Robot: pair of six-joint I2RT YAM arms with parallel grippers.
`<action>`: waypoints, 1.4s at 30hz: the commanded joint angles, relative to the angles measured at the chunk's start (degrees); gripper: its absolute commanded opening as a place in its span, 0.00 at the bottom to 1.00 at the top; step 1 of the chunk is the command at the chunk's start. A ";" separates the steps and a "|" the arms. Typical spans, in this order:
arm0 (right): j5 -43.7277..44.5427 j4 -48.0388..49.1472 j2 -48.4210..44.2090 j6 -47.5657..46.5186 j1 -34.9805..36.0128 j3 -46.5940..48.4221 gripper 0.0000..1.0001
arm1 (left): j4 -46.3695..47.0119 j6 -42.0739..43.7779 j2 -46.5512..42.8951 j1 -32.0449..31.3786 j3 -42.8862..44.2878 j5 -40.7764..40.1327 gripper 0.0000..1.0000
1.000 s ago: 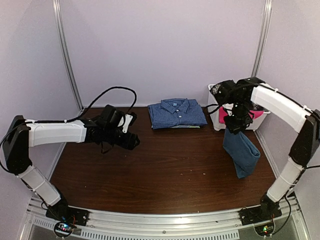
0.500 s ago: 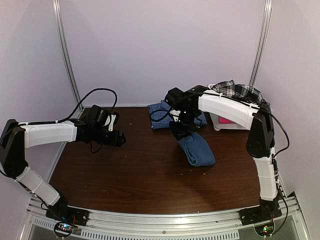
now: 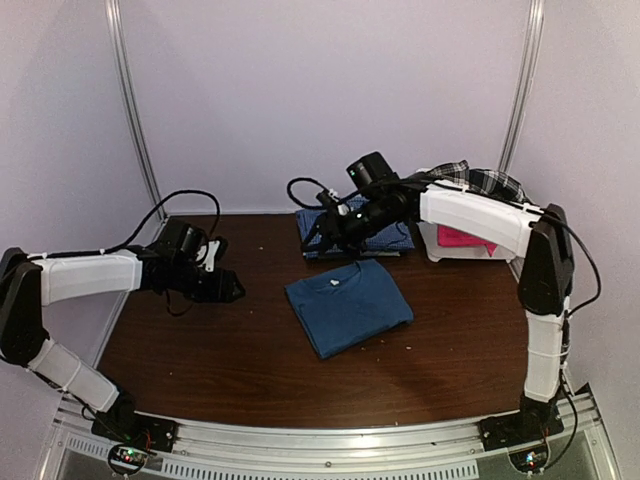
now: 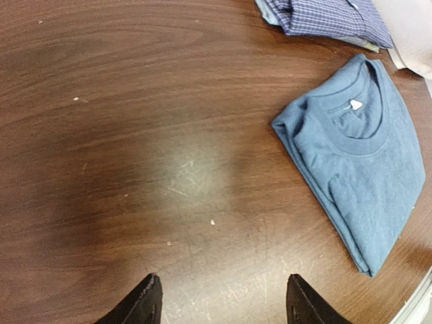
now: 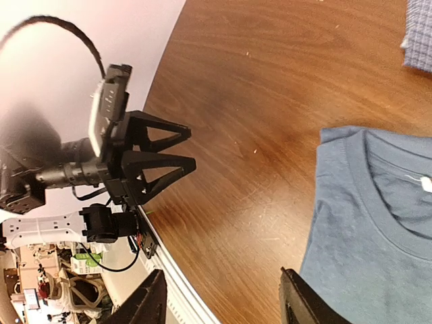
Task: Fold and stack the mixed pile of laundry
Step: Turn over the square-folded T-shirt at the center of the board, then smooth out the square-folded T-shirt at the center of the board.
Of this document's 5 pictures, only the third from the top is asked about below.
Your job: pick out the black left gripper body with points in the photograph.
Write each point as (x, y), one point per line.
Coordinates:
(212, 293)

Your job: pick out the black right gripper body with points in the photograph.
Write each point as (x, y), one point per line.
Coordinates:
(351, 235)

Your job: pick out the dark blue polo shirt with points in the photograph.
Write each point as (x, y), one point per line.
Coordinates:
(348, 305)

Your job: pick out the black white plaid shirt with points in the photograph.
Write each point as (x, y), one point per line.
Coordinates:
(487, 183)

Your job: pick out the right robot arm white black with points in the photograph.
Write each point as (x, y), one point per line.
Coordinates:
(532, 240)

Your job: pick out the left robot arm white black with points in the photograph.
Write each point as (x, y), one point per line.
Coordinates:
(50, 302)

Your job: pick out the white plastic laundry bin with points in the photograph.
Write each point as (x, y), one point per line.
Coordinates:
(450, 250)

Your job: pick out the blue checked folded shirt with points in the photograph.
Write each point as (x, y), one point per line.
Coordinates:
(394, 240)

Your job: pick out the pink cloth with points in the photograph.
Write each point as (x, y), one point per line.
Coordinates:
(451, 238)

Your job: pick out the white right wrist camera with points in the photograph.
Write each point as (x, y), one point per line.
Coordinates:
(330, 201)

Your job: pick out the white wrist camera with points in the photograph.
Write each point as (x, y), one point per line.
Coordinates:
(210, 253)
(330, 201)

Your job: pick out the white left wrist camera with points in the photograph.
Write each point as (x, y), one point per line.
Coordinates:
(210, 253)

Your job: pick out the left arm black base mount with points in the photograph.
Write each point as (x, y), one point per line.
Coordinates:
(134, 448)

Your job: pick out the right aluminium frame post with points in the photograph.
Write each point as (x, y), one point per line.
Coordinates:
(528, 65)

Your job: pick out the aluminium frame post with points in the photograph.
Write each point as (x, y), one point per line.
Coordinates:
(528, 65)
(124, 75)

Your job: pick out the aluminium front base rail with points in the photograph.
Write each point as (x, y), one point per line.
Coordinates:
(441, 450)

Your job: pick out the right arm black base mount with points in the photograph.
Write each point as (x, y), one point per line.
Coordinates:
(524, 435)

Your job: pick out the left aluminium frame post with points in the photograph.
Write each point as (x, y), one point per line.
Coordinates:
(124, 75)

